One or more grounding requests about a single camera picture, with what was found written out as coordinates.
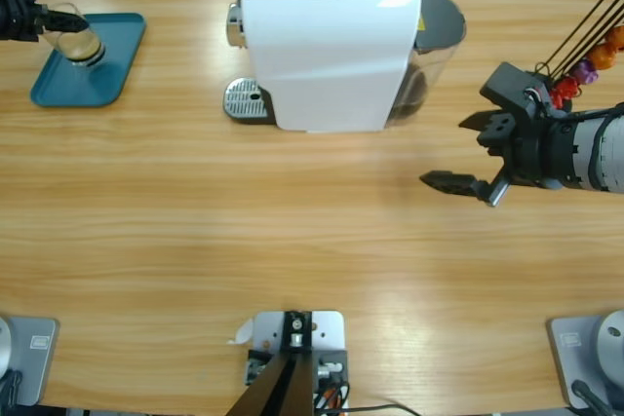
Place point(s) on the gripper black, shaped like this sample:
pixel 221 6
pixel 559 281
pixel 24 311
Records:
pixel 19 16
pixel 531 153

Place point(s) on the clear drinking glass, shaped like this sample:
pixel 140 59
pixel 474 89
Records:
pixel 83 48

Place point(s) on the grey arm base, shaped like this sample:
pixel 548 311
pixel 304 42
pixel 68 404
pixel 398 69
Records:
pixel 585 348
pixel 29 357

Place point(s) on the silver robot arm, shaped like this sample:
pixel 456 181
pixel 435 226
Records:
pixel 602 153

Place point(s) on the red coffee capsule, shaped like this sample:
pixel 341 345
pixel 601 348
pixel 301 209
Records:
pixel 565 89

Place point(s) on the purple coffee capsule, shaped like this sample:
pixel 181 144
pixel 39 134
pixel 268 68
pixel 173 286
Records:
pixel 584 72

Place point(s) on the orange coffee capsule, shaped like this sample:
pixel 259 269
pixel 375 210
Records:
pixel 602 55
pixel 616 37

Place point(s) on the white capsule coffee machine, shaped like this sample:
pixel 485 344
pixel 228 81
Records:
pixel 331 60

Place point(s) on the teal plastic tray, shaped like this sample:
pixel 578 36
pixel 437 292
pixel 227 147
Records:
pixel 107 75

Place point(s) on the black capsule holder with rods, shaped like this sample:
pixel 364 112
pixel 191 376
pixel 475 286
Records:
pixel 585 31

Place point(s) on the metal grate drip tray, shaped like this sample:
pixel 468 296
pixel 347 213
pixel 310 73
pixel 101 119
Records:
pixel 246 97

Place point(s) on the black electronics module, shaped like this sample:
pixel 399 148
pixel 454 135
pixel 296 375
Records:
pixel 336 367

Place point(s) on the white paper tab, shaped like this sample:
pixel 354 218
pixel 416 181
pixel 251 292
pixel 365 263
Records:
pixel 244 333

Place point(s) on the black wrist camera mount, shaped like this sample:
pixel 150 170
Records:
pixel 517 87

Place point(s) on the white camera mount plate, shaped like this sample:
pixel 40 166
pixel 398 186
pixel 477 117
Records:
pixel 331 333

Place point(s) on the dark camera post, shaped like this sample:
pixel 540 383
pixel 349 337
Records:
pixel 287 387

